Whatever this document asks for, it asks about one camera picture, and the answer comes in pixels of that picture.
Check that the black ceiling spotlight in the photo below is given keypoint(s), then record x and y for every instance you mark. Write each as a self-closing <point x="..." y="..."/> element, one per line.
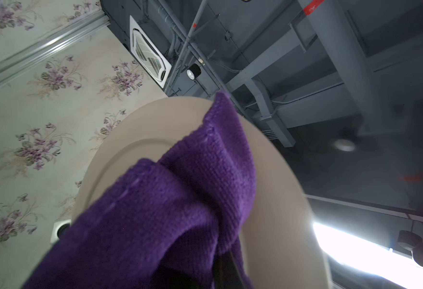
<point x="193" y="71"/>

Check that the purple microfibre cloth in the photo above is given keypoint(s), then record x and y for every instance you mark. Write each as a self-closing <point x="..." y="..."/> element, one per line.
<point x="162" y="224"/>

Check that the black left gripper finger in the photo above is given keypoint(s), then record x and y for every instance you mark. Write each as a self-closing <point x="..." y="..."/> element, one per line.
<point x="226" y="274"/>

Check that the yellow white striped round plate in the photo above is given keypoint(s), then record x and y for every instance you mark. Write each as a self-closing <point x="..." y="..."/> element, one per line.
<point x="278" y="242"/>

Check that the ceiling fluorescent light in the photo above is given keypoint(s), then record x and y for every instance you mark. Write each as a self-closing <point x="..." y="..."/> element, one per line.
<point x="369" y="257"/>

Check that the ceiling air vent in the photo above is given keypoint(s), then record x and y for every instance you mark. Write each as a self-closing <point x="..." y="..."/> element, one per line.
<point x="147" y="54"/>

